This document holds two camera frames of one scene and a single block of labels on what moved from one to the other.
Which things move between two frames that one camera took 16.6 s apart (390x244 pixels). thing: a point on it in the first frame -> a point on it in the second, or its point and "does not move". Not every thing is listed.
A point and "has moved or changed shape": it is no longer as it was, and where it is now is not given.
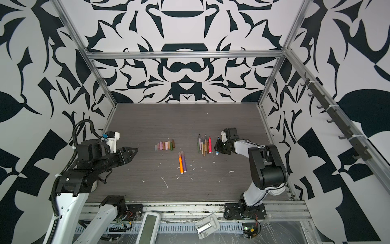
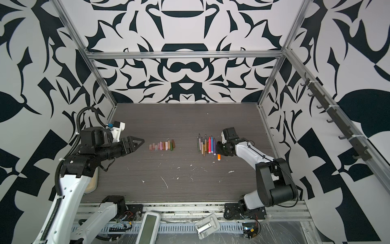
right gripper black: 218,148 does not move
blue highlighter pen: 217,153 has moved or changed shape
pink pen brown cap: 199,138 does not move
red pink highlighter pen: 209,145 does not move
